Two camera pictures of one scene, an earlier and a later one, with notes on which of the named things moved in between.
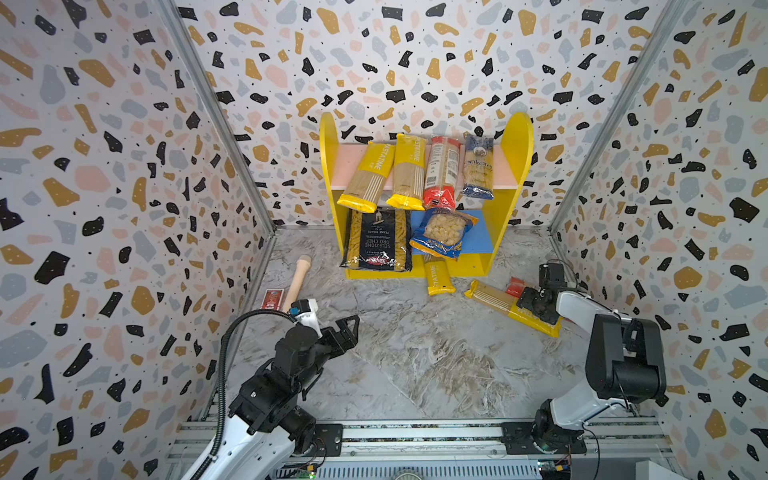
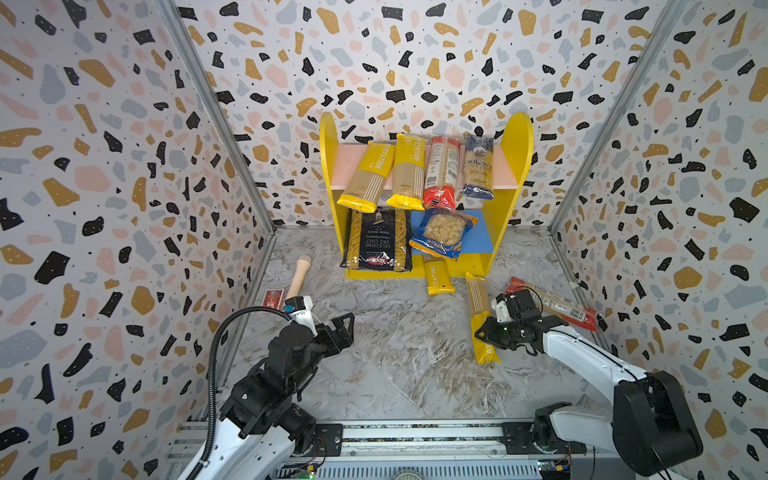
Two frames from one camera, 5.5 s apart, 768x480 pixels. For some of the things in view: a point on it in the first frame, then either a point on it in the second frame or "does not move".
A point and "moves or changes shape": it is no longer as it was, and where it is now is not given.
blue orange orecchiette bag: x=441 y=230 does not move
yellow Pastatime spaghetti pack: x=364 y=187 does not move
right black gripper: x=537 y=302 -> x=501 y=327
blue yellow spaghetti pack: x=478 y=167 does not move
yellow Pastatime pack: x=496 y=297 moves or changes shape
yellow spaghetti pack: x=409 y=172 does not move
